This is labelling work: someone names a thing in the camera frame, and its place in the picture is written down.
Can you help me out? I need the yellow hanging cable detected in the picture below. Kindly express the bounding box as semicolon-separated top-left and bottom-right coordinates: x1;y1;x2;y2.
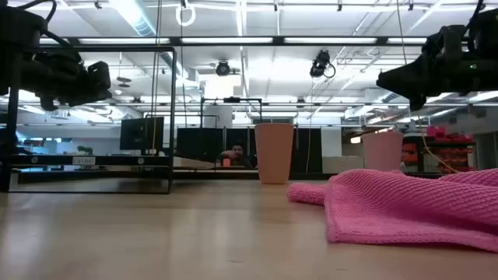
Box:
395;0;461;174

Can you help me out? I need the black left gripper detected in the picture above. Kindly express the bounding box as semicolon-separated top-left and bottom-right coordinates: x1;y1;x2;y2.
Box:
21;50;114;113

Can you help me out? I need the round black ceiling device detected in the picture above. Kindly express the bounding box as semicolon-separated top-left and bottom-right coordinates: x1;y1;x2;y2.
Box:
215;60;232;78

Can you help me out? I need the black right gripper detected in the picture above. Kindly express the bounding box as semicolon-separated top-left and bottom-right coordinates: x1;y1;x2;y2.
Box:
376;51;498;113

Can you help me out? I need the black frame wooden board shelf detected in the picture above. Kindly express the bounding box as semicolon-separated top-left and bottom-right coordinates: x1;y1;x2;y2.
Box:
0;45;218;194

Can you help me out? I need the black aluminium rig frame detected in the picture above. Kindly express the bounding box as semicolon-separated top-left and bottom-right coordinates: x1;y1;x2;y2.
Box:
17;170;331;181

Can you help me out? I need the rack with red bins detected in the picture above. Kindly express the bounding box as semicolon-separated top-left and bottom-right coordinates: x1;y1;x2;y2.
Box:
402;124;476;175

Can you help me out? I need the peach plastic cup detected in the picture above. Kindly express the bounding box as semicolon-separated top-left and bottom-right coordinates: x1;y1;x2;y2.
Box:
254;123;295;185

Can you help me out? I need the black computer monitor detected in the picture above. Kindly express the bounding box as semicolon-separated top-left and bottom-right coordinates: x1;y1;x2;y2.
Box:
119;116;165;152

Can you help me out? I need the black hanging camera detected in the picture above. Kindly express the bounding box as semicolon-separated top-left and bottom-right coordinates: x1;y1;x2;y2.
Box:
310;49;336;79

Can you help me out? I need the person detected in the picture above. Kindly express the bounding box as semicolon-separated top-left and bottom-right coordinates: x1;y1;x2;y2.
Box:
219;142;254;170

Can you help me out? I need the pink knitted cloth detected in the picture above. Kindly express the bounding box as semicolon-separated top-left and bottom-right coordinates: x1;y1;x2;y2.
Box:
286;167;498;254

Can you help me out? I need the white cable ring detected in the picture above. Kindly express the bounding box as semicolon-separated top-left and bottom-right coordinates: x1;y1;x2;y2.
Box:
174;2;197;28

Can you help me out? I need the white cardboard box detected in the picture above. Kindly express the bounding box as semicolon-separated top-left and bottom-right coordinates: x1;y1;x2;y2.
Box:
321;155;366;174

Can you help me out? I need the pink plastic cup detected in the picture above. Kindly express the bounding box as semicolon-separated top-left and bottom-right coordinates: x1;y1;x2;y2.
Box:
361;131;405;173

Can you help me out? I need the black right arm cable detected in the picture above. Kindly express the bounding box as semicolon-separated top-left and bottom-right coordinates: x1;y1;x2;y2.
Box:
465;0;486;40

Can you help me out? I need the thin yellow cord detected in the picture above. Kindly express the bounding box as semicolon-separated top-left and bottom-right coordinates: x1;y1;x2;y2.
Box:
305;128;314;174

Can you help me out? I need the silver ventilation duct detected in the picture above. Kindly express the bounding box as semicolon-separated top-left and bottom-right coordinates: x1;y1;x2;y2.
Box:
108;0;203;85

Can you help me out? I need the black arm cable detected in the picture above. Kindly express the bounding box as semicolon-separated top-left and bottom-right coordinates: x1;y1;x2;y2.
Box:
465;0;486;40
15;0;85;63

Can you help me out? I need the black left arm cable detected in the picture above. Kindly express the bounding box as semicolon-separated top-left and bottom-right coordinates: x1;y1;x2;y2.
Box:
15;0;85;63

